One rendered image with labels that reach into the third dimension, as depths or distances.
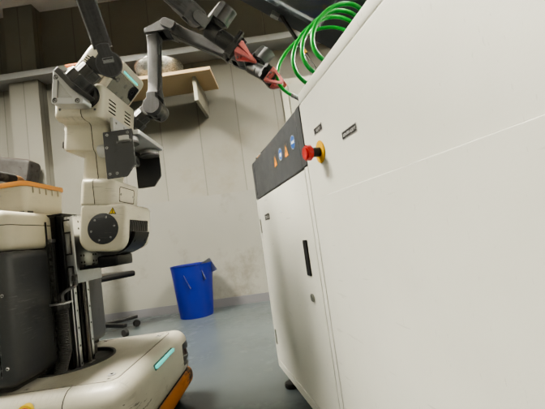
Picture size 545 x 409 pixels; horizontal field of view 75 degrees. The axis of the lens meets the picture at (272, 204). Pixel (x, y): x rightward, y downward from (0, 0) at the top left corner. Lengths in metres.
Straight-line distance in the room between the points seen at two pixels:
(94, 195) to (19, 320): 0.43
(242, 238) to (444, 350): 3.10
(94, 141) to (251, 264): 2.44
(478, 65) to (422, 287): 0.30
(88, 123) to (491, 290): 1.29
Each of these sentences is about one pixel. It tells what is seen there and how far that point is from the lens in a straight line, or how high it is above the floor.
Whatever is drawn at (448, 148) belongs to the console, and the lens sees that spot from 0.49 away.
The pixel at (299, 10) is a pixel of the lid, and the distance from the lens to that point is 1.88.
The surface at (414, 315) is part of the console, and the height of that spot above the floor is 0.48.
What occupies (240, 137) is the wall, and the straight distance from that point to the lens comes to 3.71.
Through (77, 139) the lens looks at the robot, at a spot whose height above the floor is 1.05.
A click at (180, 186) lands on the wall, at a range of 3.74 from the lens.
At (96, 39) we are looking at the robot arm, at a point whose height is 1.29.
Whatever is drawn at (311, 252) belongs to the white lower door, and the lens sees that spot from 0.98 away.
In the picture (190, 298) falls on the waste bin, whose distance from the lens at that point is 3.27.
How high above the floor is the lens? 0.63
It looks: 5 degrees up
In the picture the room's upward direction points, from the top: 8 degrees counter-clockwise
